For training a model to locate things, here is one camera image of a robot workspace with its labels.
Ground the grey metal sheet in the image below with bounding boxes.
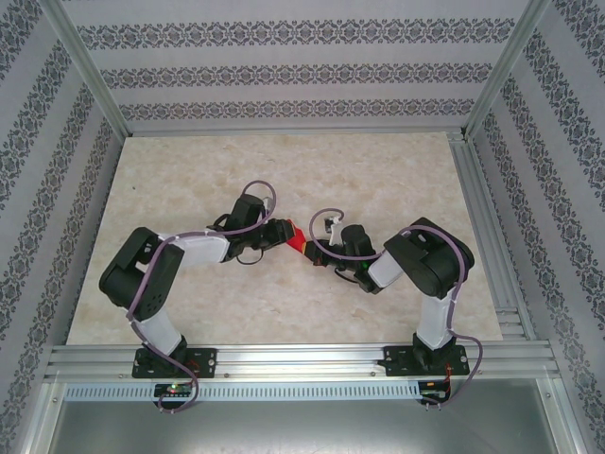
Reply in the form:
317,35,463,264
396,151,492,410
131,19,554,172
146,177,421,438
46,399,568,454

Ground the long aluminium mounting rail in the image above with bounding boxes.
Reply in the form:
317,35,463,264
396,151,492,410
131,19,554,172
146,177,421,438
44,342,563,380

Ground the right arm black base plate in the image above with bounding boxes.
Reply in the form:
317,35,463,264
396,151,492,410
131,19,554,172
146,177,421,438
383,344,470,378

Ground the aluminium side rail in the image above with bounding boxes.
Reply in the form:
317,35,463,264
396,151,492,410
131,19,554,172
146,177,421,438
448,131,538,341

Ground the slotted grey cable duct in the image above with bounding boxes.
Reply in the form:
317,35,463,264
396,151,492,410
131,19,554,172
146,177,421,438
63,381,422,401

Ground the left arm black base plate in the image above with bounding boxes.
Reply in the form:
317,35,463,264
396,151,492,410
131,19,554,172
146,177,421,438
131,347,218,379

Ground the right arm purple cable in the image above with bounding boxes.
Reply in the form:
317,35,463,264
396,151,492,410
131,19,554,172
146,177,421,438
307,209,484,411

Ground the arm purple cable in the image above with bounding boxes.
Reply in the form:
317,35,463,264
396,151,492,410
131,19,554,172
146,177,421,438
307,209,484,411
126,180,278,416

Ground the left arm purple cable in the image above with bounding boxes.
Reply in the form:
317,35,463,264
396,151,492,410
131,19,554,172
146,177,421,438
126,180,278,416

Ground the aluminium frame post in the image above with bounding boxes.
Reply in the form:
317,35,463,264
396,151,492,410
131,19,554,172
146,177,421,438
40,0,131,139
460,0,557,141

